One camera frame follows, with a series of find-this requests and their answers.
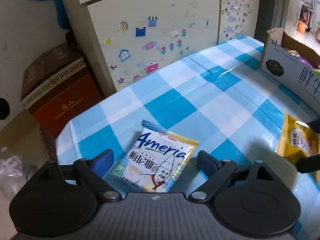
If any yellow waffle snack bag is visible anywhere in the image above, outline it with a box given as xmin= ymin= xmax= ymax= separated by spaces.
xmin=276 ymin=109 xmax=319 ymax=165

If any cardboard box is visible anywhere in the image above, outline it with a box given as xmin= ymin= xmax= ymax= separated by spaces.
xmin=260 ymin=28 xmax=319 ymax=113

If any white America snack bag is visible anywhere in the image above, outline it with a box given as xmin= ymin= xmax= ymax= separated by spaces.
xmin=108 ymin=120 xmax=199 ymax=193

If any green snack bag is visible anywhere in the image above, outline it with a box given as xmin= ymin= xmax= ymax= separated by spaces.
xmin=313 ymin=69 xmax=320 ymax=76

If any purple snack bag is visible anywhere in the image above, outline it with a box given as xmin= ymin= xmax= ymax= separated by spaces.
xmin=288 ymin=50 xmax=314 ymax=69

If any blue checkered tablecloth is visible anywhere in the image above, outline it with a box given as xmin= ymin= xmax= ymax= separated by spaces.
xmin=56 ymin=36 xmax=319 ymax=239

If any clear plastic bag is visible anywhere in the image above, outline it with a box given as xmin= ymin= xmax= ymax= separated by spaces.
xmin=0 ymin=146 xmax=38 ymax=200

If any red brown gift box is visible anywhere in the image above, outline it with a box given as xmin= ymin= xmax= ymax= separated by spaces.
xmin=21 ymin=43 xmax=103 ymax=137

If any cream sticker cabinet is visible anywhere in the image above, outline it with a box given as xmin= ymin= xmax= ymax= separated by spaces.
xmin=62 ymin=0 xmax=260 ymax=96

